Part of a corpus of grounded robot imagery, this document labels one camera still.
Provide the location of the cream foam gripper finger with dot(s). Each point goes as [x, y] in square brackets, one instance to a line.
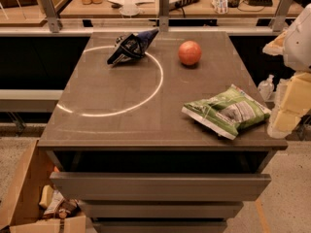
[292, 101]
[276, 46]

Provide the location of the red apple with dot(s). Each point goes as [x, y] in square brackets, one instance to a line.
[189, 53]

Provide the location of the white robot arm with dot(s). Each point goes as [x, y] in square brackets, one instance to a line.
[297, 43]

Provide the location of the green chip bag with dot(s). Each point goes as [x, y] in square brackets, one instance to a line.
[228, 112]

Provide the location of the blue chip bag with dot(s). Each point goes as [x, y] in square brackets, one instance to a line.
[131, 46]

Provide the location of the clear sanitizer bottle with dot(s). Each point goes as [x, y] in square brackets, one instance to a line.
[266, 87]

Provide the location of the patterned white mug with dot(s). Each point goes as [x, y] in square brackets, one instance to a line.
[220, 6]

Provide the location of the grey power strip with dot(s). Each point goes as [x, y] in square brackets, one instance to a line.
[177, 4]

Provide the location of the white cup on saucer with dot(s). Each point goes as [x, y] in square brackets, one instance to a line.
[129, 9]

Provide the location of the grey drawer cabinet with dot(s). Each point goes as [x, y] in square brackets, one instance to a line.
[123, 148]

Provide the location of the wooden desk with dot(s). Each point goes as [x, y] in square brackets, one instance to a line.
[201, 9]

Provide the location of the cardboard box with items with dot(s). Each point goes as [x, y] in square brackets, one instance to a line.
[20, 211]

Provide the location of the right metal bracket post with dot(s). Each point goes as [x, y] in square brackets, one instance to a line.
[277, 23]

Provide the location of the metal bracket post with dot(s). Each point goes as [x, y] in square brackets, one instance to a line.
[163, 15]
[52, 17]
[277, 23]

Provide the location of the middle metal bracket post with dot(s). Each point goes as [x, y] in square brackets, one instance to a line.
[163, 15]

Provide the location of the left metal bracket post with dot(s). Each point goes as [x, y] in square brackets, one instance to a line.
[52, 17]

